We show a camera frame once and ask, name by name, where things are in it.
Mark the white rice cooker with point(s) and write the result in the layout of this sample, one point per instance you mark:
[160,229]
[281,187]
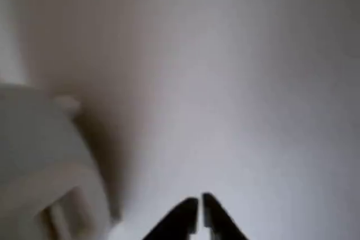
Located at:
[42,153]

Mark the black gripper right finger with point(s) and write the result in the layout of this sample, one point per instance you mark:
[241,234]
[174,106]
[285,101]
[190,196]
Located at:
[219,223]

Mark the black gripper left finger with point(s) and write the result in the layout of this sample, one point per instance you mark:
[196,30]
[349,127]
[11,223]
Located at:
[182,217]

